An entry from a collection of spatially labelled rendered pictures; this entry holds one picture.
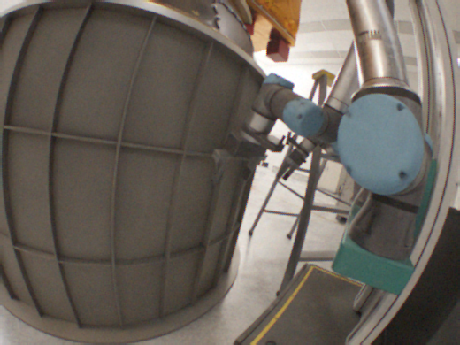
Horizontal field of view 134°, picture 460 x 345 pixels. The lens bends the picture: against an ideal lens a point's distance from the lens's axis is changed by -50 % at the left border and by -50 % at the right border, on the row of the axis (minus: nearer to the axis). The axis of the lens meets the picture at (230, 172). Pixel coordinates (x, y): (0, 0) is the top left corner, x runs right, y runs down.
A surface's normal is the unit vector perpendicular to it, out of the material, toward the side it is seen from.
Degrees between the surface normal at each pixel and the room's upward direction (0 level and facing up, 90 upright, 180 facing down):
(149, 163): 90
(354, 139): 97
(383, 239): 73
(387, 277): 90
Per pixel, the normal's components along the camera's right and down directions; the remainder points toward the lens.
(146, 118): 0.60, 0.26
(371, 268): -0.61, -0.02
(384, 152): -0.88, 0.00
